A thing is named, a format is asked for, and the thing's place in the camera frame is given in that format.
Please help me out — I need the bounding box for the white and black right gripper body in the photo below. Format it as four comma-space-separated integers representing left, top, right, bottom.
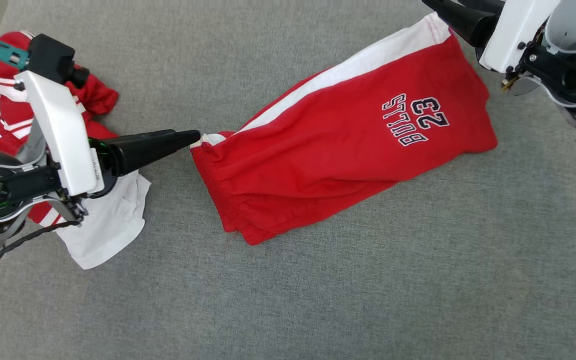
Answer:
477, 0, 562, 74

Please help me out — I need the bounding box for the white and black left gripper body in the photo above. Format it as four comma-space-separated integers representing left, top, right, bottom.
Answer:
14, 69, 120, 199

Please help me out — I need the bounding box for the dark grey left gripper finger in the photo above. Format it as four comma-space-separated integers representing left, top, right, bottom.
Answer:
117, 139, 199, 176
112, 128, 202, 165

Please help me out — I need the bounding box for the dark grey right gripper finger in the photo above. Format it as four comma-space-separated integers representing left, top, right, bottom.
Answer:
455, 0, 508, 17
420, 0, 498, 49

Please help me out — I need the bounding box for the red jersey with white sleeves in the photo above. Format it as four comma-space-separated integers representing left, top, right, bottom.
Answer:
0, 31, 152, 271

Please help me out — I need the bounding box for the red basketball shorts white stripe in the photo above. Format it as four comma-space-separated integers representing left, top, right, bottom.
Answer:
189, 12, 499, 247

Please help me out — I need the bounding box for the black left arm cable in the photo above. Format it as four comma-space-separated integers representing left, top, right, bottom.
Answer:
0, 220, 83, 303

